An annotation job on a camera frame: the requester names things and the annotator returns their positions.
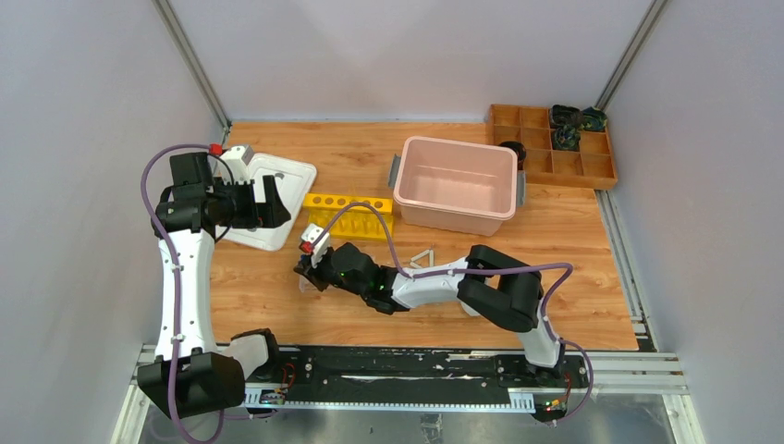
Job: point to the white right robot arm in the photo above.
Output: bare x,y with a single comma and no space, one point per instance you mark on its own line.
503,290

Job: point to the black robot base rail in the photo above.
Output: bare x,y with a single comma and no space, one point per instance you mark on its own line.
418,380

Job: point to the clear well plate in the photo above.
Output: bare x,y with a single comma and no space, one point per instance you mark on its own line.
305,286

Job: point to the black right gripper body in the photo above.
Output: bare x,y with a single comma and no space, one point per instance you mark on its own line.
325,275

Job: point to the black round object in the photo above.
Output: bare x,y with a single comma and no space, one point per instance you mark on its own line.
518,149

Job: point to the white plastic box lid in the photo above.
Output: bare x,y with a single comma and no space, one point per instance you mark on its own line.
294,181

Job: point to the white clay triangle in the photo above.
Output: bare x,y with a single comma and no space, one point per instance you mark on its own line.
424,259

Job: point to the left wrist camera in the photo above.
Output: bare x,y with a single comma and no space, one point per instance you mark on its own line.
232,163

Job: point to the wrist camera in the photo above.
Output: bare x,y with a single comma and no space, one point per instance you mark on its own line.
314,243
232,163

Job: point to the grey right bin clip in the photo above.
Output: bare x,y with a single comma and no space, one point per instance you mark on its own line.
521,184

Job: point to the wooden compartment organizer tray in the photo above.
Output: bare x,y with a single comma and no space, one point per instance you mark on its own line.
590,166

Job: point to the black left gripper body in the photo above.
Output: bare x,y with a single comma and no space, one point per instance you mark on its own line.
254,203

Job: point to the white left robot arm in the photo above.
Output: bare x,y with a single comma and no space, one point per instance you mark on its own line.
189,375

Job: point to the grey bin handle clip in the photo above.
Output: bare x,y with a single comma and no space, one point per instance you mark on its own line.
393,171

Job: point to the pink plastic storage bin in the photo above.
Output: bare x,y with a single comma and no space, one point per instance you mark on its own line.
457,186

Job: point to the yellow test tube rack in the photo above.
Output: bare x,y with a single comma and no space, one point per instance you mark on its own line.
358,223

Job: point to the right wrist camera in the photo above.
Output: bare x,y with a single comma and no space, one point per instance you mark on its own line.
314,243

